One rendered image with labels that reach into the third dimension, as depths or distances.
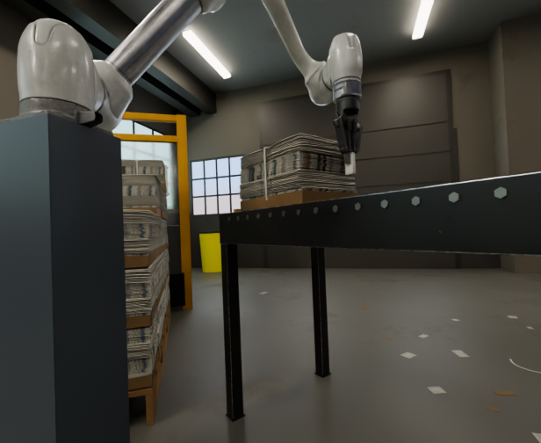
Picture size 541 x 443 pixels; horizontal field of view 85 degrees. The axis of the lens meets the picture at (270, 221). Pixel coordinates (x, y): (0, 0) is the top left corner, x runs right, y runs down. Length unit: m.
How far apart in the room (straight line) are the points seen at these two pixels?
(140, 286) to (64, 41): 0.80
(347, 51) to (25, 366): 1.17
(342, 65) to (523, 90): 4.54
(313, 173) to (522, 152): 4.43
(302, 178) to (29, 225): 0.71
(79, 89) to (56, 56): 0.08
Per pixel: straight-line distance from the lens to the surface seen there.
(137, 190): 1.85
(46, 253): 0.80
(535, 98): 5.47
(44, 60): 0.94
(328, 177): 1.05
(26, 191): 0.84
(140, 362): 1.36
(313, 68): 1.20
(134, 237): 1.25
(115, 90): 1.11
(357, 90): 1.04
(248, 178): 1.20
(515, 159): 5.20
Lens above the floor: 0.74
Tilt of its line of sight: 1 degrees up
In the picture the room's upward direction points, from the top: 2 degrees counter-clockwise
